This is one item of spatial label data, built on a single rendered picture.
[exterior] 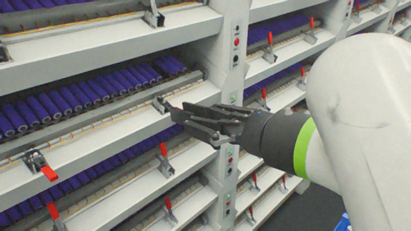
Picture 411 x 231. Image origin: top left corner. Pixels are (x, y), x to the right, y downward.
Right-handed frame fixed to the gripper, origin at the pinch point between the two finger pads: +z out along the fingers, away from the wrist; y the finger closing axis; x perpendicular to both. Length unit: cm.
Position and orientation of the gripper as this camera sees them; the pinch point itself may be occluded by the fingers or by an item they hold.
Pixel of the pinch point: (188, 113)
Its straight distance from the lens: 60.9
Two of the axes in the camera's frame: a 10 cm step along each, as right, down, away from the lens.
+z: -7.1, -1.8, 6.8
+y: 6.9, -3.6, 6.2
